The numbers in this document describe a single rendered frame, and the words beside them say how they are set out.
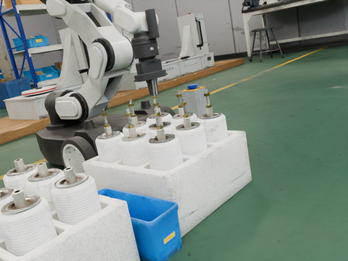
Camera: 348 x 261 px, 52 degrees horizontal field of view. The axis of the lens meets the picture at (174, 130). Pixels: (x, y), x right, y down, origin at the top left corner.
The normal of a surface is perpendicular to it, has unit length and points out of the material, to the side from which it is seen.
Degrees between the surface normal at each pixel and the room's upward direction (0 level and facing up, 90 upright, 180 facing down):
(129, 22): 90
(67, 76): 90
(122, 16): 90
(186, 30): 68
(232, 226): 0
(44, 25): 90
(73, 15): 111
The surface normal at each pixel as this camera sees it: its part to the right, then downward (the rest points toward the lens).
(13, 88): 0.80, 0.04
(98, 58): -0.63, 0.30
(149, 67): 0.55, 0.11
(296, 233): -0.18, -0.95
